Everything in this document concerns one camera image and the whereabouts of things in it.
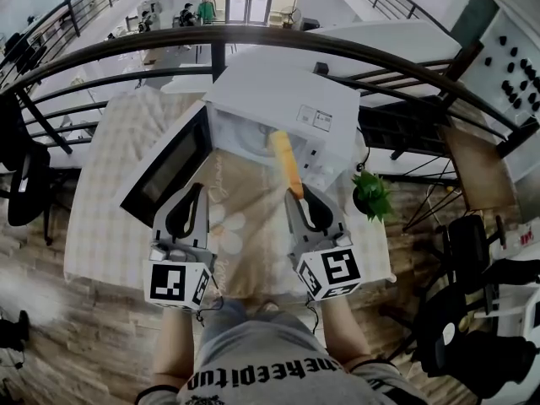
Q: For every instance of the black office chair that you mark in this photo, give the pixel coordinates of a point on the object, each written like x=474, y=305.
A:
x=21, y=175
x=468, y=310

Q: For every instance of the white round plate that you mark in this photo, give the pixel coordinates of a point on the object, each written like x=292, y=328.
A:
x=448, y=333

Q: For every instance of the person's left forearm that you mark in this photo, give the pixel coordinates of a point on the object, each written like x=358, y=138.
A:
x=173, y=348

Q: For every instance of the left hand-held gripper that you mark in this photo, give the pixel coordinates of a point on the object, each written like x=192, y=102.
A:
x=166, y=281

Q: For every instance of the wooden side table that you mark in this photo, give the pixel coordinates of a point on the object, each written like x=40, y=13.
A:
x=481, y=167

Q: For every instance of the black bag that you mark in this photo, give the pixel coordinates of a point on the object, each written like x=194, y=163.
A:
x=14, y=331

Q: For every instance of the white microwave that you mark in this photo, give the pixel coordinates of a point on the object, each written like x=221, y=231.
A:
x=278, y=95

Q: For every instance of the person's grey printed shirt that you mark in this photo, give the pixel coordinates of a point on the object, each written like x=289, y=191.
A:
x=261, y=365

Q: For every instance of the person's right forearm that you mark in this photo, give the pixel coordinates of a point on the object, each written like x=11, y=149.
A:
x=346, y=331

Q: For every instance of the black curved railing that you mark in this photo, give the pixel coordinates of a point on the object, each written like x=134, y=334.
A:
x=126, y=44

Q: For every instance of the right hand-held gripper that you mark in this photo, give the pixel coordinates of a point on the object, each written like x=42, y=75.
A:
x=337, y=268

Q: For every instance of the person's grey trousers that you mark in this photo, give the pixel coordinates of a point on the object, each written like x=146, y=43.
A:
x=225, y=314

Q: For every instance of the table with checkered cloth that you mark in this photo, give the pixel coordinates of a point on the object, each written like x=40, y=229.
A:
x=109, y=209

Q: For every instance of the green hanging garment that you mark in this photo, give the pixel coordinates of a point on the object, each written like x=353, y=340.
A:
x=206, y=11

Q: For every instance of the white shelf with black items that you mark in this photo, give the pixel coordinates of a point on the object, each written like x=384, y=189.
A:
x=506, y=82

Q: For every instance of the green potted plant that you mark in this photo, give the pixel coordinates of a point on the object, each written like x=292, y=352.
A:
x=371, y=194

